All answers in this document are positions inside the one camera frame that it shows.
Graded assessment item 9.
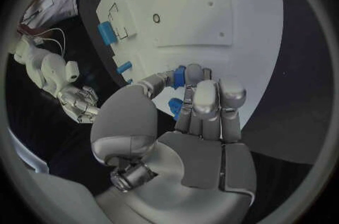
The thick blue cylinder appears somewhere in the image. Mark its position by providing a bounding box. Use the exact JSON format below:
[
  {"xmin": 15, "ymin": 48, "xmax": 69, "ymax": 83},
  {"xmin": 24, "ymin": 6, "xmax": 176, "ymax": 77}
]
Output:
[{"xmin": 97, "ymin": 20, "xmax": 119, "ymax": 47}]

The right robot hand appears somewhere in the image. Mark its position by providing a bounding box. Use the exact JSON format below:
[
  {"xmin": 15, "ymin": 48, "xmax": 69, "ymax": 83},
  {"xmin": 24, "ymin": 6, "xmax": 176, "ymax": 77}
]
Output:
[{"xmin": 56, "ymin": 85, "xmax": 102, "ymax": 124}]

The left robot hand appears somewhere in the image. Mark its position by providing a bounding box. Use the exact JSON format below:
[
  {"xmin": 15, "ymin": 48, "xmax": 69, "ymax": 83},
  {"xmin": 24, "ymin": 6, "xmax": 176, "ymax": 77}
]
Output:
[{"xmin": 89, "ymin": 63, "xmax": 258, "ymax": 224}]

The small blue plug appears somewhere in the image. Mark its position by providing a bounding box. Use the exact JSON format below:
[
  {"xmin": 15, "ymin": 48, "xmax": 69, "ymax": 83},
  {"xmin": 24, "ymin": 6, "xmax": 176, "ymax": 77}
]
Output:
[
  {"xmin": 167, "ymin": 97, "xmax": 185, "ymax": 121},
  {"xmin": 170, "ymin": 65, "xmax": 188, "ymax": 90}
]

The white task board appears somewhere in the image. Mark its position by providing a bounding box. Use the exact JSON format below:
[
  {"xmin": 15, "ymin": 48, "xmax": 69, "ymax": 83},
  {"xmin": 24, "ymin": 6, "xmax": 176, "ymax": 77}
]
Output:
[{"xmin": 79, "ymin": 0, "xmax": 285, "ymax": 129}]

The white cable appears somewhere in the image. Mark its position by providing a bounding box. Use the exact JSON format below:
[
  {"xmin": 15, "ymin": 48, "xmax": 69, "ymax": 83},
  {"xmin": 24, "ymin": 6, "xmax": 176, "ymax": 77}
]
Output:
[
  {"xmin": 37, "ymin": 28, "xmax": 67, "ymax": 56},
  {"xmin": 41, "ymin": 36, "xmax": 65, "ymax": 54}
]

